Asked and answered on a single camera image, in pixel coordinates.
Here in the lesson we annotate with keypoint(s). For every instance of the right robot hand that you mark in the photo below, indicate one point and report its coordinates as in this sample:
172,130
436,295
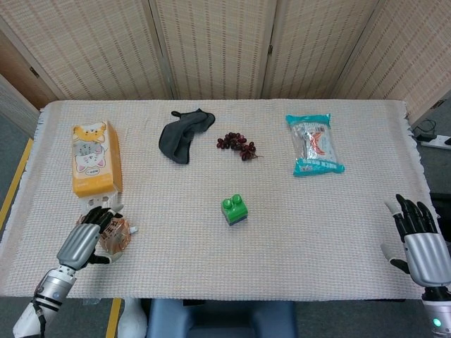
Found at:
428,253

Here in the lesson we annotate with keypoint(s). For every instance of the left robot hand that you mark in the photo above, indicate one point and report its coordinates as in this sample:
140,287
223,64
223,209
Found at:
79,241

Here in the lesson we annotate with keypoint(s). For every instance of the green toy block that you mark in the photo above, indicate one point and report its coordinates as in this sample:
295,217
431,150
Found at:
235,208

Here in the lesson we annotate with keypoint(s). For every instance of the blue toy block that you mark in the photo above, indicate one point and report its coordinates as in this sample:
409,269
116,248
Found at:
239,221

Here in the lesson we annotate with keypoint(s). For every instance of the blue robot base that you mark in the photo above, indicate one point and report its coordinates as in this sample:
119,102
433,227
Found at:
218,320

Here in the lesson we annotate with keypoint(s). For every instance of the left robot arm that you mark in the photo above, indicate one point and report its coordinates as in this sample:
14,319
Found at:
51,290

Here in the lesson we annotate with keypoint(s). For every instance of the brown spout drink pouch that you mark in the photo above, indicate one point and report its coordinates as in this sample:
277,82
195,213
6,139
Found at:
118,237

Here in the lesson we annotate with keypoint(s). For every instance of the black furniture piece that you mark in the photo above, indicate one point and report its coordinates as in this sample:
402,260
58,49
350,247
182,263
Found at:
440,200

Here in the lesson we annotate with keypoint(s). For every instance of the orange cat tissue pack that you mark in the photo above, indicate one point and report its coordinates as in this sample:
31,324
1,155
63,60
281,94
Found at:
95,158

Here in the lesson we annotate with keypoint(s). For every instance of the white robot torso part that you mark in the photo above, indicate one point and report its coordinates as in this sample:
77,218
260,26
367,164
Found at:
133,320

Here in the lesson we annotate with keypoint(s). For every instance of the white power strip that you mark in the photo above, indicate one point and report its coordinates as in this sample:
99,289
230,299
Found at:
435,141

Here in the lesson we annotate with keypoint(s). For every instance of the dark grey cloth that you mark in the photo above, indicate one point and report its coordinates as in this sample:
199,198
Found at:
176,141

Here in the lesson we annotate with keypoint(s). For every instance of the beige woven tablecloth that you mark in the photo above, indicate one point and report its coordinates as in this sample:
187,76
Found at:
225,253

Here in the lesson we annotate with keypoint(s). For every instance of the teal snack package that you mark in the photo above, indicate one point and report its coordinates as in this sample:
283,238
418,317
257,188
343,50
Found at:
315,148

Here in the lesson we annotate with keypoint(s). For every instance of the bunch of red grapes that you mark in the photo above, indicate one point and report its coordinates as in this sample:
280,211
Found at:
236,142

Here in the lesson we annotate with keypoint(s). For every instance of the woven folding screen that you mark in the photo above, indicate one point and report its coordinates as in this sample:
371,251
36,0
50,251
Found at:
218,45

